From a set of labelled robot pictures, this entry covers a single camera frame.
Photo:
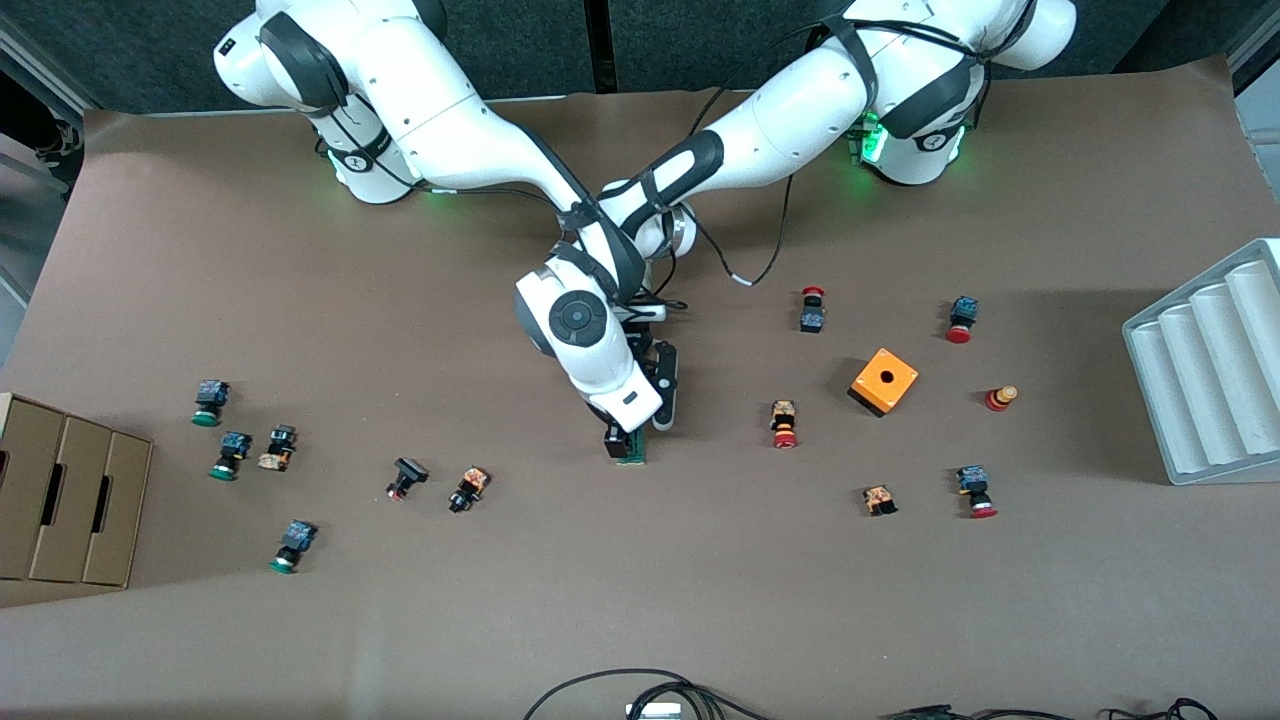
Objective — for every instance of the red mushroom button blue block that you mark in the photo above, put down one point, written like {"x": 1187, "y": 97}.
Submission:
{"x": 975, "y": 485}
{"x": 962, "y": 315}

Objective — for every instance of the black switch red tip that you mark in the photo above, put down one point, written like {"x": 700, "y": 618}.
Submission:
{"x": 408, "y": 470}

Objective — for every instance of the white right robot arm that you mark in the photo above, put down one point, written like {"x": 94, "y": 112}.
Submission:
{"x": 450, "y": 120}

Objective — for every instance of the red mushroom button orange block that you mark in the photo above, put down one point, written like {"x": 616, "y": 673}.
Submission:
{"x": 784, "y": 420}

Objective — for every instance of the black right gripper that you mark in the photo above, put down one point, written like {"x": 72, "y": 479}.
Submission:
{"x": 613, "y": 437}

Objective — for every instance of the black selector switch orange block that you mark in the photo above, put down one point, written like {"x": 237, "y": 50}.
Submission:
{"x": 470, "y": 487}

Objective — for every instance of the white adapter box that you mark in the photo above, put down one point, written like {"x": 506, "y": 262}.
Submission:
{"x": 652, "y": 711}

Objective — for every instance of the grey ribbed plastic tray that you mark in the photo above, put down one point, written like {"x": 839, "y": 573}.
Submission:
{"x": 1200, "y": 370}

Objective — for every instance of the orange button enclosure box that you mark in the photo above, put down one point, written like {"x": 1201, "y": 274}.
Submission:
{"x": 890, "y": 385}

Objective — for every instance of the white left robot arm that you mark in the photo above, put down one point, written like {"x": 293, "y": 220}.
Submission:
{"x": 800, "y": 110}

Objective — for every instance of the red yellow button head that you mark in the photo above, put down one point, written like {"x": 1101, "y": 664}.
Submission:
{"x": 1000, "y": 398}

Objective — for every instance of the beige black switch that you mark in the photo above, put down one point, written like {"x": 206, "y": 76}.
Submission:
{"x": 278, "y": 450}

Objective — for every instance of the green mushroom push button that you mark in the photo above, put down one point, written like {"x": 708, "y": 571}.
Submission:
{"x": 232, "y": 448}
{"x": 210, "y": 395}
{"x": 297, "y": 535}

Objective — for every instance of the black orange contact block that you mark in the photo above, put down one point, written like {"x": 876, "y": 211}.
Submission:
{"x": 880, "y": 499}

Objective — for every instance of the small red button black block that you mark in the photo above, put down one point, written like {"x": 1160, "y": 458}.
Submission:
{"x": 812, "y": 318}

